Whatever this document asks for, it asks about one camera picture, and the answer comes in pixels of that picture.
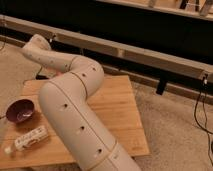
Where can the small clear glass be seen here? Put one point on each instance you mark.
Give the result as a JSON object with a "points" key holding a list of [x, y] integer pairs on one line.
{"points": [[10, 150]]}

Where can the grey metal rail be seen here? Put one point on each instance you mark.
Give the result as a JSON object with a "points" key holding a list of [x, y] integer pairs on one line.
{"points": [[169, 63]]}

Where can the wooden table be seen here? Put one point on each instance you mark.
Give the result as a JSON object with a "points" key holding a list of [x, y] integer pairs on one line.
{"points": [[114, 104]]}

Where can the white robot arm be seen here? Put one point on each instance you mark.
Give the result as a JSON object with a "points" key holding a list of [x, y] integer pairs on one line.
{"points": [[63, 101]]}

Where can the purple bowl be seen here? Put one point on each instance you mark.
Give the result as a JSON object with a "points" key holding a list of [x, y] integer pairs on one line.
{"points": [[20, 110]]}

